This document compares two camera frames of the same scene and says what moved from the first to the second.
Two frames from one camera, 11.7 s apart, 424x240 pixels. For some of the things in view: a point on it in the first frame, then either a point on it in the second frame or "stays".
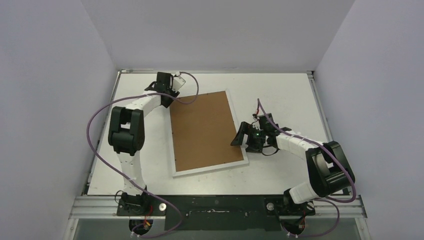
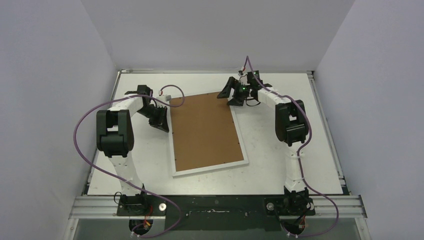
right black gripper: x=247 y=133 → x=235 y=91
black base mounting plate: x=212 y=212 stays
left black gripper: x=173 y=94 → x=161 y=123
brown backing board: x=203 y=132 stays
